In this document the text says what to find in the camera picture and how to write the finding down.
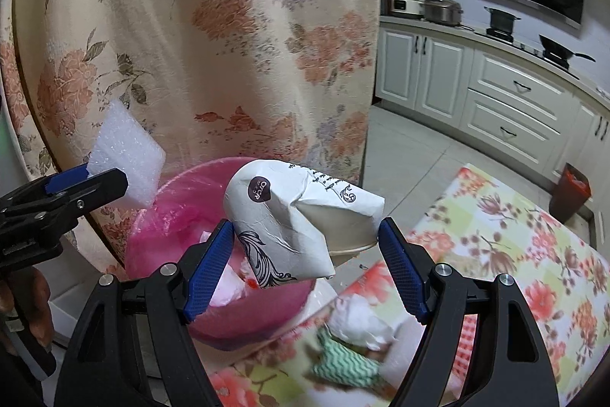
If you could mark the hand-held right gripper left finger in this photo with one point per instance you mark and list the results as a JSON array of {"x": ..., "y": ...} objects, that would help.
[{"x": 207, "y": 273}]

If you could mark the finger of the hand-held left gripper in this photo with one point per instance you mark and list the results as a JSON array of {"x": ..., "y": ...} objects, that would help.
[
  {"x": 66, "y": 180},
  {"x": 100, "y": 190}
]

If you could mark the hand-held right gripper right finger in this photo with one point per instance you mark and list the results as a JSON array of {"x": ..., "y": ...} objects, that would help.
[{"x": 402, "y": 273}]

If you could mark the square white foam sheet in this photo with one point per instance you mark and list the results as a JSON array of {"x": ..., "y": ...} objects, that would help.
[{"x": 128, "y": 149}]

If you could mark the pink lined trash bin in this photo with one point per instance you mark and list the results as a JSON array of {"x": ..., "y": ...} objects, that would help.
[{"x": 162, "y": 245}]

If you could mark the white tissue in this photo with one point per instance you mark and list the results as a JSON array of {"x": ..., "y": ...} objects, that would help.
[{"x": 362, "y": 321}]

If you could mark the white paper cup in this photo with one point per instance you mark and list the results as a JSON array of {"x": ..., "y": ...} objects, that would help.
[{"x": 281, "y": 216}]

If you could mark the green wavy striped cloth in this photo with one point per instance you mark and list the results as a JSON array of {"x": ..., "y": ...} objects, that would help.
[{"x": 345, "y": 364}]

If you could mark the person's left hand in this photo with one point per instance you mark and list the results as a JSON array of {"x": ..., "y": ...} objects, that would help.
[{"x": 40, "y": 302}]

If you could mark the floral tablecloth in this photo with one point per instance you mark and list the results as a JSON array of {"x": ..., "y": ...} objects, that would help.
[{"x": 500, "y": 240}]

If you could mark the small red floor bin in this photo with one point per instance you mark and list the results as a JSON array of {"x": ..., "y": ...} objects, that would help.
[{"x": 569, "y": 192}]

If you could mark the floral curtain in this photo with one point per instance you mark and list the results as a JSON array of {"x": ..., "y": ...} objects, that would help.
[{"x": 214, "y": 30}]

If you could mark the white base cabinets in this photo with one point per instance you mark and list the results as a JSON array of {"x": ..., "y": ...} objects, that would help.
[{"x": 500, "y": 87}]

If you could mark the gas stove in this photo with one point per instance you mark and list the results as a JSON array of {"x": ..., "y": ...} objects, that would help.
[{"x": 524, "y": 47}]

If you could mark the white rice cooker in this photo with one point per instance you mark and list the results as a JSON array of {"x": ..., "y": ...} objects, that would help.
[{"x": 406, "y": 4}]

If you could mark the black cooking pot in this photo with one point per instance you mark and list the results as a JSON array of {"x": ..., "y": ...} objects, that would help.
[{"x": 500, "y": 21}]

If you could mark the black wok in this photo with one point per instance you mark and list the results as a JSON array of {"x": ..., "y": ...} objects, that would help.
[{"x": 557, "y": 50}]

